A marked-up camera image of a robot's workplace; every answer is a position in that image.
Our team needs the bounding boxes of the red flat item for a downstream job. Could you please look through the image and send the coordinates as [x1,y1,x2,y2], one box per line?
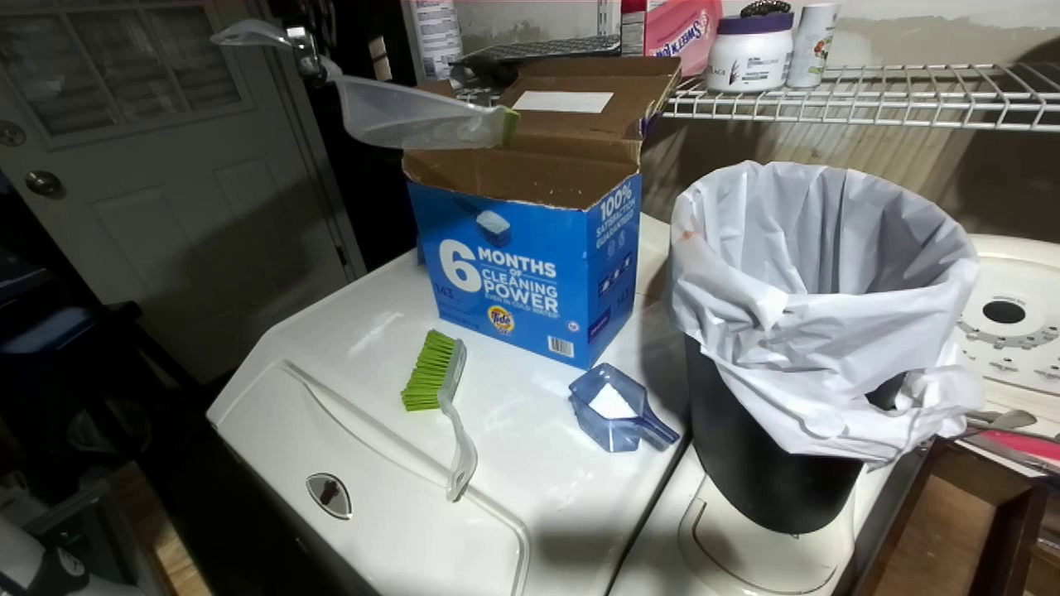
[957,428,1060,476]

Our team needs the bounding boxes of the white jar purple lid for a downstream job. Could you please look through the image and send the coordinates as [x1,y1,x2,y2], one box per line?
[705,10,794,96]

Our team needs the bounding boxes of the light wooden board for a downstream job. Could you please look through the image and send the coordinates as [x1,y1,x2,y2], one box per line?
[109,460,211,596]

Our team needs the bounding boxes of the white washing machine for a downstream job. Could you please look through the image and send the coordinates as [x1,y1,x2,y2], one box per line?
[207,213,688,596]

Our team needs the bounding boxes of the white trash bag liner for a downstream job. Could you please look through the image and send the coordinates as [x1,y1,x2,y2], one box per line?
[671,157,986,463]

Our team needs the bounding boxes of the round door knob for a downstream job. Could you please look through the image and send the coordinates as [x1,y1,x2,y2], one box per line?
[24,164,71,206]

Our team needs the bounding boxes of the blue cardboard detergent box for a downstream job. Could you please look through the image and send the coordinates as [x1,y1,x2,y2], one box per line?
[399,51,683,370]

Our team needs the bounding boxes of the cylindrical spray can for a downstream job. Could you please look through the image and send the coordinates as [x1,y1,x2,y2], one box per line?
[784,0,838,92]

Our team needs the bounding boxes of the white wall outlet plate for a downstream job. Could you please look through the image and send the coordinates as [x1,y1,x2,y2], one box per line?
[366,33,399,89]

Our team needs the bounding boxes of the grey panel door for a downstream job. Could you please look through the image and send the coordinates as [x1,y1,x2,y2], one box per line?
[0,0,368,383]

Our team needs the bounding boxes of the green brush white handle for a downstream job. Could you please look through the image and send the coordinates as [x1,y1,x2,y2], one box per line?
[399,327,485,507]

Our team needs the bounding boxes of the black trash bin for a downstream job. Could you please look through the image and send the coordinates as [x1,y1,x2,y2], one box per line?
[678,327,875,537]

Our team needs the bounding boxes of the pink box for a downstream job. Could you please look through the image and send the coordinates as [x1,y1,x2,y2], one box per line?
[642,0,725,82]

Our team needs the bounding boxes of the white dryer machine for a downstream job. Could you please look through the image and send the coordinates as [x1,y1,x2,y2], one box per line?
[610,228,1060,596]

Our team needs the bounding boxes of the red capped white bottle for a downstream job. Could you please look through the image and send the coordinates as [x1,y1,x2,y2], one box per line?
[616,0,649,60]

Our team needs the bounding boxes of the dark wooden tray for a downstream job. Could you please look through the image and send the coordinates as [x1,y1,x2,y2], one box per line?
[854,434,1054,596]

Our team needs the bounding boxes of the white wire shelf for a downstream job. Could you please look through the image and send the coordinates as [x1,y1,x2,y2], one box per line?
[660,60,1060,135]

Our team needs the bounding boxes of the tall white bottle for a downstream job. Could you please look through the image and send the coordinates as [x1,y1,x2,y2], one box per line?
[401,0,466,85]

